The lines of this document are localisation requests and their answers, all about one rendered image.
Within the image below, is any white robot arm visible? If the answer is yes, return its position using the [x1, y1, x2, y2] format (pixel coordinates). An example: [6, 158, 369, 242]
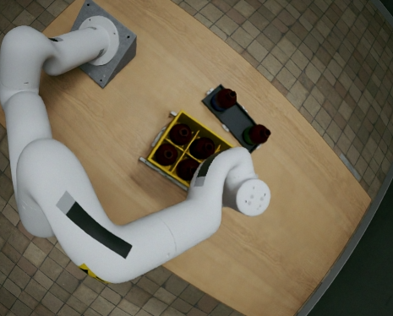
[0, 16, 270, 283]

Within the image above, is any yellow crate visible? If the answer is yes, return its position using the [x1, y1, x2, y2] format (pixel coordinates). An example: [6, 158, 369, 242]
[146, 112, 234, 187]

